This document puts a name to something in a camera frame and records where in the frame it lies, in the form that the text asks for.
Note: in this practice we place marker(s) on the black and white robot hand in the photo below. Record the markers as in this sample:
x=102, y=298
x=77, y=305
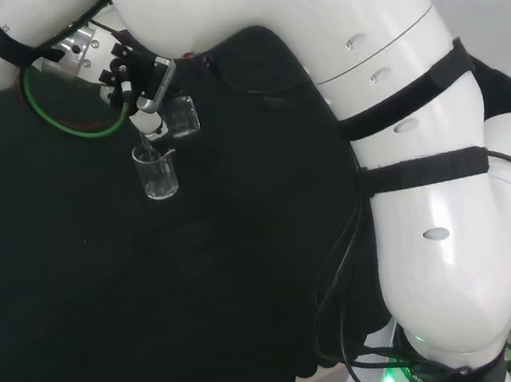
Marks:
x=148, y=122

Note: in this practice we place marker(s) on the small clear glass beaker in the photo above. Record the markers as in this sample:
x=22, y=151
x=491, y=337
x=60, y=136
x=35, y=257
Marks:
x=182, y=120

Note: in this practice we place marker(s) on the clear graduated glass beaker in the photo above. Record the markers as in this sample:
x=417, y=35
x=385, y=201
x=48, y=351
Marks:
x=158, y=185

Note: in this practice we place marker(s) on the black bench cloth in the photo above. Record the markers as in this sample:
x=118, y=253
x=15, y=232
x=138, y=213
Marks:
x=108, y=290

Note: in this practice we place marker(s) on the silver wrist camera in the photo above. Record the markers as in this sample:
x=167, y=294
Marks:
x=159, y=83

